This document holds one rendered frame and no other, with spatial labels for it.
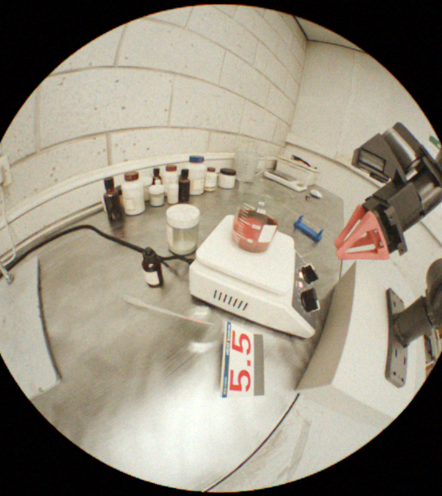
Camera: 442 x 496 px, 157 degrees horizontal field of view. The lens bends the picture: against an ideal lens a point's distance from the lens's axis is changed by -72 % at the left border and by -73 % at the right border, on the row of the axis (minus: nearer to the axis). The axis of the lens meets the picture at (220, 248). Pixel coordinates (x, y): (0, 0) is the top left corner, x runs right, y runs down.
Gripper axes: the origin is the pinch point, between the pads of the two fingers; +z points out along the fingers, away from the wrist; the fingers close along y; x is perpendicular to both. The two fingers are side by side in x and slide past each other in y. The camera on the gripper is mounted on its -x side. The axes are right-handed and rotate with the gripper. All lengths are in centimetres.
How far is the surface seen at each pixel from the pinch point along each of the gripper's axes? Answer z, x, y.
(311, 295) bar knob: 5.9, 1.8, 6.0
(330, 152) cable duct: -27, -20, -127
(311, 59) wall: -92, -97, -127
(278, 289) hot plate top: 6.7, -3.7, 10.7
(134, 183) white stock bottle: 25.1, -36.5, 4.6
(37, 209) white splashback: 36, -49, 31
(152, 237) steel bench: 26.9, -21.8, 7.3
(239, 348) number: 12.4, -0.3, 15.7
